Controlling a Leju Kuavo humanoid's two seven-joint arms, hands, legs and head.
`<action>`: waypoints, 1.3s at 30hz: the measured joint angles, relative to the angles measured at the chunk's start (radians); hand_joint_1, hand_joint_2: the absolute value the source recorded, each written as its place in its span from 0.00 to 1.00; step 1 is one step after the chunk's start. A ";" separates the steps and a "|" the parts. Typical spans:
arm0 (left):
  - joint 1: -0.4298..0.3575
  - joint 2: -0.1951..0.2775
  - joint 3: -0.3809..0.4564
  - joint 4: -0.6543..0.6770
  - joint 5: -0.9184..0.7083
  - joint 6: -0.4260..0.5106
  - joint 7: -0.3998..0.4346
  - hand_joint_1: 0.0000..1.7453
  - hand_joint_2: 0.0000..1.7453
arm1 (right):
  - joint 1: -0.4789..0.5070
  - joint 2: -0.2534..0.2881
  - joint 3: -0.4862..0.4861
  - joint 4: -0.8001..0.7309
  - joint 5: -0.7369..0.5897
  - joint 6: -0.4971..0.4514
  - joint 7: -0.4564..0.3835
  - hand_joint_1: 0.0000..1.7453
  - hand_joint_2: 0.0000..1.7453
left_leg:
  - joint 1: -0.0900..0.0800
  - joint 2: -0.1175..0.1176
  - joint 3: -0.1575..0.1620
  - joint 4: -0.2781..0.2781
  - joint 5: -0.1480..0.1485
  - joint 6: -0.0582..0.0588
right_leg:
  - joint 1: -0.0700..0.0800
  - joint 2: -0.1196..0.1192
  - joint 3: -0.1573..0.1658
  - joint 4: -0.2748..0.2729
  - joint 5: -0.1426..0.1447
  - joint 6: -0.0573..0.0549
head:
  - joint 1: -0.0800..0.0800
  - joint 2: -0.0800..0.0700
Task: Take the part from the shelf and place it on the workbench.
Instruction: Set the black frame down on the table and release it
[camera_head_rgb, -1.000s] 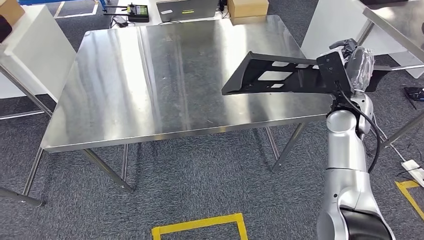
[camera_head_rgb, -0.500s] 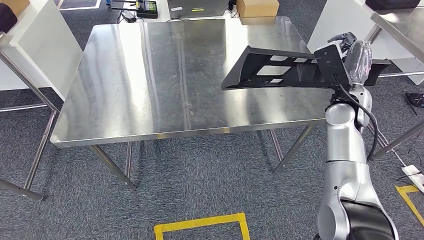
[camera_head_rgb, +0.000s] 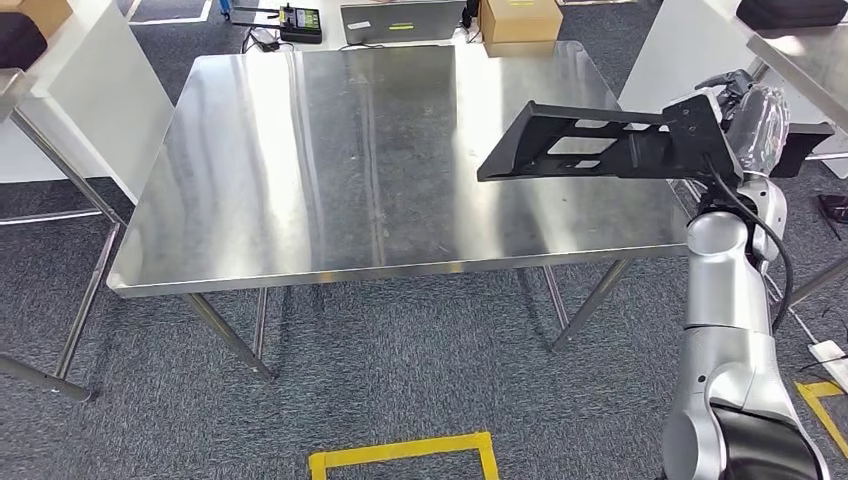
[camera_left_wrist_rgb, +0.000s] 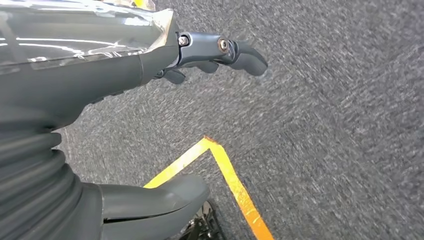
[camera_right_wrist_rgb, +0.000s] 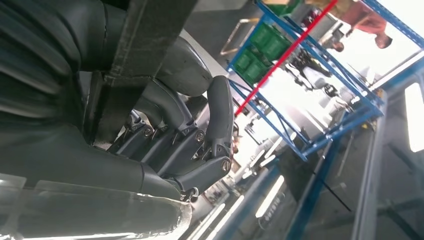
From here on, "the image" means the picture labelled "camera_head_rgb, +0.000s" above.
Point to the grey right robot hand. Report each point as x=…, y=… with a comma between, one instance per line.
x=762, y=132

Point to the black plastic panel part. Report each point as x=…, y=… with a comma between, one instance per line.
x=517, y=152

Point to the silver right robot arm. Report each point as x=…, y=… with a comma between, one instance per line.
x=729, y=298

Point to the stainless steel workbench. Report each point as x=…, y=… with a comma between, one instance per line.
x=298, y=166

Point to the black floor object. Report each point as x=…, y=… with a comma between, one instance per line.
x=835, y=208

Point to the white partition board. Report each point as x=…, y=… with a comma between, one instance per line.
x=682, y=53
x=99, y=99

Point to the black bag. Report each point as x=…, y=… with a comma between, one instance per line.
x=795, y=12
x=20, y=40

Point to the white power strip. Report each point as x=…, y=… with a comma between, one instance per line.
x=831, y=361

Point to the cardboard box with yellow label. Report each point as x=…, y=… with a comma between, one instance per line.
x=520, y=20

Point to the grey laptop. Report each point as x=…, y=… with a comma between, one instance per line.
x=397, y=23

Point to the white desk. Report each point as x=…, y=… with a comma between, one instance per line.
x=331, y=20

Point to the black remote controller with antennas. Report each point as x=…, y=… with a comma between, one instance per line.
x=301, y=23

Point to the black power adapter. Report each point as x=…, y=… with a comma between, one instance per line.
x=265, y=40

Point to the plain cardboard box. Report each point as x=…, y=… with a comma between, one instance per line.
x=40, y=10

